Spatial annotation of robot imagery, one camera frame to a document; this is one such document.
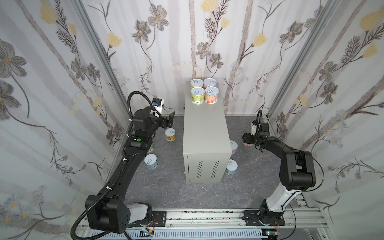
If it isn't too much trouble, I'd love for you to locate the orange label can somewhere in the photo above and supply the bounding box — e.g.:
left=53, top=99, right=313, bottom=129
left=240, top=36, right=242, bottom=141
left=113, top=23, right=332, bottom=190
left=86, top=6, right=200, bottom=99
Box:
left=165, top=128, right=176, bottom=142

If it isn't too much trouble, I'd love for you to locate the green label can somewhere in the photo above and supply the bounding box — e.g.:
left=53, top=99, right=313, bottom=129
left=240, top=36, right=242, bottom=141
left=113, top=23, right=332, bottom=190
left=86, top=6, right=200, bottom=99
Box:
left=148, top=144, right=155, bottom=153
left=191, top=87, right=205, bottom=105

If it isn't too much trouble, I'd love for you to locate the yellow label can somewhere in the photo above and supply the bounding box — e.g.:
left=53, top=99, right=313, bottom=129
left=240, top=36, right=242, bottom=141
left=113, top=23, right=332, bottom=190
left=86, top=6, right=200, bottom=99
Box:
left=190, top=79, right=204, bottom=90

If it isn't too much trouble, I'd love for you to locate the brown label can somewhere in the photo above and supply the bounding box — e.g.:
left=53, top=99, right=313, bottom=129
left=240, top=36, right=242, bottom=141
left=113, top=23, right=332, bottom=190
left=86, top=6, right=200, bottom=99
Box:
left=205, top=87, right=220, bottom=104

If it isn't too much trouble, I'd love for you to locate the pink label can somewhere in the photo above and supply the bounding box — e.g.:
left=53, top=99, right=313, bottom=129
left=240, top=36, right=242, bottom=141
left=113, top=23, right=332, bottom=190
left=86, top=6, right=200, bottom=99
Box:
left=203, top=78, right=217, bottom=89

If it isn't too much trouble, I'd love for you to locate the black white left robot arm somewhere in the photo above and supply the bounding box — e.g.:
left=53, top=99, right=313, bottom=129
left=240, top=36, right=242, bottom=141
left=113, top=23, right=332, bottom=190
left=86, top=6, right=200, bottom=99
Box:
left=82, top=108, right=175, bottom=235

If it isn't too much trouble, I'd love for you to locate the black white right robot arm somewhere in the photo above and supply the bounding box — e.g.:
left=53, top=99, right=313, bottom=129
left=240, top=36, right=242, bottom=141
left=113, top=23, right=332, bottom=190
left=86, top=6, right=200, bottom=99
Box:
left=243, top=121, right=316, bottom=226

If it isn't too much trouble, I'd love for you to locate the white can beside cabinet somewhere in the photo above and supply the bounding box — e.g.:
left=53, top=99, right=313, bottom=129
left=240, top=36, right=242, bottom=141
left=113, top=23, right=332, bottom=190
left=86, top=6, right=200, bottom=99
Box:
left=230, top=140, right=238, bottom=154

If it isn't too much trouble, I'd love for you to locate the light blue can left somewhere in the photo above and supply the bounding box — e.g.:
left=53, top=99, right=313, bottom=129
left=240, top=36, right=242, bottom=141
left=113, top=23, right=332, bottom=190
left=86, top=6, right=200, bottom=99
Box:
left=144, top=154, right=159, bottom=170

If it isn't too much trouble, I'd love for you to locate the light blue can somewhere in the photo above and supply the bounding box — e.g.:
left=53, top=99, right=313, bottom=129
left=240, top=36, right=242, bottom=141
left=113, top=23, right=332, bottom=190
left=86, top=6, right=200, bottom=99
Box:
left=144, top=154, right=159, bottom=170
left=225, top=159, right=238, bottom=175

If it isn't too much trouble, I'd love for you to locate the light blue can right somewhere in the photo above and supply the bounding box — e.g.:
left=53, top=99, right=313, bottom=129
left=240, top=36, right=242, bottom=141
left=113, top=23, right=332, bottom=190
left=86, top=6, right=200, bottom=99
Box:
left=225, top=159, right=238, bottom=175

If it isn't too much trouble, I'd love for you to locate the grey metal cabinet box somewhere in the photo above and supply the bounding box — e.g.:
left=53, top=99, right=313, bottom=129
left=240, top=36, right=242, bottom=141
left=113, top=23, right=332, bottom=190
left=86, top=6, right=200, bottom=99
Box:
left=183, top=81, right=232, bottom=183

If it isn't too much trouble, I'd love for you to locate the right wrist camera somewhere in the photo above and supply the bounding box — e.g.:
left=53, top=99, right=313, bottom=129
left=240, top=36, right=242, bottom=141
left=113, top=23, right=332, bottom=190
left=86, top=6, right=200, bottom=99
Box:
left=251, top=121, right=259, bottom=136

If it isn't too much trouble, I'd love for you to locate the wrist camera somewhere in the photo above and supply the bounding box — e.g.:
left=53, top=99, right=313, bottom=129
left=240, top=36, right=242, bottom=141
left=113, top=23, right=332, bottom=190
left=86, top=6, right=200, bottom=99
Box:
left=151, top=97, right=164, bottom=115
left=251, top=121, right=259, bottom=136

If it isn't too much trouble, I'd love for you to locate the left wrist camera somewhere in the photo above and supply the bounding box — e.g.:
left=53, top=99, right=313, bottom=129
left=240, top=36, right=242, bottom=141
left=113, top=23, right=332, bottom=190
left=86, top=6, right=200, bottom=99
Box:
left=151, top=97, right=164, bottom=115

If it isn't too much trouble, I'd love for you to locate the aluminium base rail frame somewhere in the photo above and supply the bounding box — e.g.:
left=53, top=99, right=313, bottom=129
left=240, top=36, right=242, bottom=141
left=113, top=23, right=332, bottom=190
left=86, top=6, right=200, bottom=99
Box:
left=80, top=191, right=334, bottom=240

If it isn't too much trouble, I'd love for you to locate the white slotted cable duct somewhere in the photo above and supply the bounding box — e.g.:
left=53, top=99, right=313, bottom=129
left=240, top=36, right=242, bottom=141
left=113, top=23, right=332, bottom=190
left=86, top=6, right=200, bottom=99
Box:
left=89, top=229, right=269, bottom=240

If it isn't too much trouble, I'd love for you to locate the black corrugated left cable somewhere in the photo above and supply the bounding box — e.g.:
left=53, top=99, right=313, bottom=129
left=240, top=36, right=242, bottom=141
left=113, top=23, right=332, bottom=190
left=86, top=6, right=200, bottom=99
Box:
left=70, top=161, right=128, bottom=240

